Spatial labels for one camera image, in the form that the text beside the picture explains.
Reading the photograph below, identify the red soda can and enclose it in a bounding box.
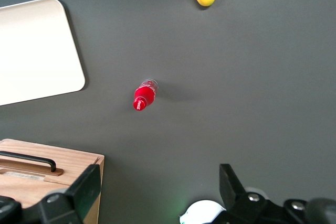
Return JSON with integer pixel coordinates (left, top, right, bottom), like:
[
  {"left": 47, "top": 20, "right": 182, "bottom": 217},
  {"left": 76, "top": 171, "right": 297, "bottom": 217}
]
[{"left": 132, "top": 78, "right": 160, "bottom": 112}]

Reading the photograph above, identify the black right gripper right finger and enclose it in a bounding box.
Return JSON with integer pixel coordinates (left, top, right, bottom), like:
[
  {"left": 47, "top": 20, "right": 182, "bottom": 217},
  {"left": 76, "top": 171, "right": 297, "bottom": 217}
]
[{"left": 209, "top": 163, "right": 309, "bottom": 224}]

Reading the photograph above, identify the white rectangular tray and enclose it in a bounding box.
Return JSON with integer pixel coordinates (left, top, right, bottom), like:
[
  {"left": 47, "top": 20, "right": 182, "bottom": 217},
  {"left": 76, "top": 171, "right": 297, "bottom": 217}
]
[{"left": 0, "top": 0, "right": 86, "bottom": 107}]

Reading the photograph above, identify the wooden drawer front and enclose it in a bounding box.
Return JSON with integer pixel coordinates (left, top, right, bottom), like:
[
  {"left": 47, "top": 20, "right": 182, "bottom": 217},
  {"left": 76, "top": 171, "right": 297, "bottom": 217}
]
[{"left": 0, "top": 140, "right": 100, "bottom": 186}]

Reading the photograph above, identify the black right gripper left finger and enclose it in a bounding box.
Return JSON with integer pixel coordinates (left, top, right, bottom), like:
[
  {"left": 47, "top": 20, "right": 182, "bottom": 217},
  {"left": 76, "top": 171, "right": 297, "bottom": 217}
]
[{"left": 36, "top": 164, "right": 102, "bottom": 224}]

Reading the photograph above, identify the black drawer handle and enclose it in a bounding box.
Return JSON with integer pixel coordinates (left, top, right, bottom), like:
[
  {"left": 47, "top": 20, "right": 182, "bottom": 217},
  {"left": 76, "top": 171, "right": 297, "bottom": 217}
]
[{"left": 0, "top": 150, "right": 57, "bottom": 173}]

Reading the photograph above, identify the wooden drawer cabinet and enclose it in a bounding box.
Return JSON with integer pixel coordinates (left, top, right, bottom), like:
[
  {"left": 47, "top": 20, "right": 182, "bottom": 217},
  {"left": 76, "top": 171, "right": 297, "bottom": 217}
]
[{"left": 0, "top": 138, "right": 106, "bottom": 224}]

